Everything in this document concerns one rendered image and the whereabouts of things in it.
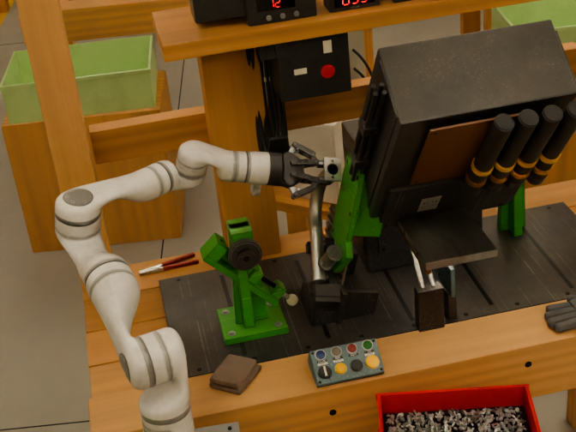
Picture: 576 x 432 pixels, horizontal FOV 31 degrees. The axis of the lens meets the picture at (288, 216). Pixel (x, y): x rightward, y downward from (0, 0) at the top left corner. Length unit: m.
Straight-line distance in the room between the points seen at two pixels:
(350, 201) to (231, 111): 0.41
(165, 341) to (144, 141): 0.93
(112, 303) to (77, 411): 1.90
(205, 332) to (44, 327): 1.85
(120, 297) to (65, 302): 2.46
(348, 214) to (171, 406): 0.69
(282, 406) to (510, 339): 0.53
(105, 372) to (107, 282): 0.53
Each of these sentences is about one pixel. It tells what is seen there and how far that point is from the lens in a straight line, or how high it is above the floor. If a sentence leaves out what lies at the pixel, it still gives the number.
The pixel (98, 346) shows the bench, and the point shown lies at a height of 0.88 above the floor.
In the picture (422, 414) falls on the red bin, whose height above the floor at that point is 0.87.
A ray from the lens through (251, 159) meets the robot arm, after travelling 2.34.
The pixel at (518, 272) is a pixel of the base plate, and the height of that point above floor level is 0.90.
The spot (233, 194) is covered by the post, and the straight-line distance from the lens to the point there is 2.67.
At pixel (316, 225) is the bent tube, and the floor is 1.09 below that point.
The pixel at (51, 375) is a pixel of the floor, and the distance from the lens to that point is 4.01.
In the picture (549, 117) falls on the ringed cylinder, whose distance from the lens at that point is 2.04.
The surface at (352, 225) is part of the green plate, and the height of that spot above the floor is 1.15.
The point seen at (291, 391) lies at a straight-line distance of 2.28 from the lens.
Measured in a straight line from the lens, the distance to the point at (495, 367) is 2.39.
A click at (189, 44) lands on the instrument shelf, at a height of 1.53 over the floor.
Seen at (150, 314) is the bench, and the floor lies 0.88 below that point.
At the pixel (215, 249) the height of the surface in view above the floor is 1.14.
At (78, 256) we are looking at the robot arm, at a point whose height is 1.29.
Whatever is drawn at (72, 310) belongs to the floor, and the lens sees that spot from 4.33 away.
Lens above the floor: 2.34
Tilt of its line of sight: 30 degrees down
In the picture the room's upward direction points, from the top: 6 degrees counter-clockwise
